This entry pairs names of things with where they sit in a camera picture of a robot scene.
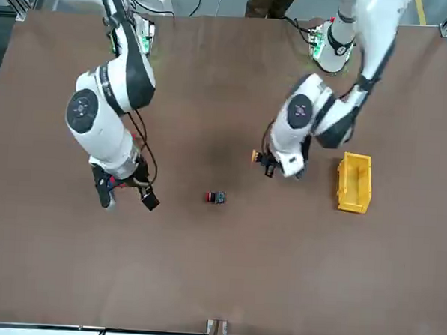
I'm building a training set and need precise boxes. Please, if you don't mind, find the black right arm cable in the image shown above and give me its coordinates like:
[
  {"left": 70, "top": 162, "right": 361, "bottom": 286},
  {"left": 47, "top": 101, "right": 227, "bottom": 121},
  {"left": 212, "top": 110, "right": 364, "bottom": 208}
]
[{"left": 123, "top": 108, "right": 162, "bottom": 186}]

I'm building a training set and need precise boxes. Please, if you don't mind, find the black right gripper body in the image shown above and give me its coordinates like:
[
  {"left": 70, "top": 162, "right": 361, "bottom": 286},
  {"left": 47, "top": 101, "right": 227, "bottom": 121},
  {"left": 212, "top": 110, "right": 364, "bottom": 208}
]
[{"left": 109, "top": 154, "right": 152, "bottom": 190}]

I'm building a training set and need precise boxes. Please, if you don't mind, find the vertical frame post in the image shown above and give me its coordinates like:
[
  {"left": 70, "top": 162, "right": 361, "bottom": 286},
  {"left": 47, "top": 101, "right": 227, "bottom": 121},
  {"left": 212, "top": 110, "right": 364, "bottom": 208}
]
[{"left": 206, "top": 319, "right": 228, "bottom": 335}]

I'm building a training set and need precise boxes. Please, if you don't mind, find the yellow plastic storage box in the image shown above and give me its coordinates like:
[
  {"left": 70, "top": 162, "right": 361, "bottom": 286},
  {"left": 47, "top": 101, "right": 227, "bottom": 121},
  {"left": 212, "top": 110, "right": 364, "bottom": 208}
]
[{"left": 335, "top": 150, "right": 374, "bottom": 215}]

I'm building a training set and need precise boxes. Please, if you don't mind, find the person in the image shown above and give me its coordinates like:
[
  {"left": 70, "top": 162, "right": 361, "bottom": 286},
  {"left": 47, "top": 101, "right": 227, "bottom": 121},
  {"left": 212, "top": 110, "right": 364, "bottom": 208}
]
[{"left": 245, "top": 0, "right": 297, "bottom": 21}]

